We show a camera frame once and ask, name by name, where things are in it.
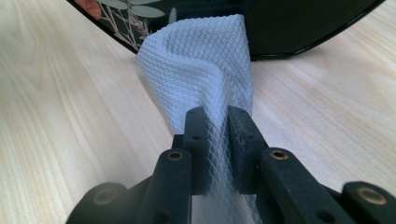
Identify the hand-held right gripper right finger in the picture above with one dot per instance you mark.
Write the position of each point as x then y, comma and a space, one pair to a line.
246, 155

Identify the light blue cleaning cloth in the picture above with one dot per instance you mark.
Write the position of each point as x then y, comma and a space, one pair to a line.
196, 62

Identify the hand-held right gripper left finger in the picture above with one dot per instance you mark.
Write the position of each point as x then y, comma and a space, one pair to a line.
197, 155

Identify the black floral decorative plate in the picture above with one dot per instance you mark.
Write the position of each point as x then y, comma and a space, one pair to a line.
295, 28

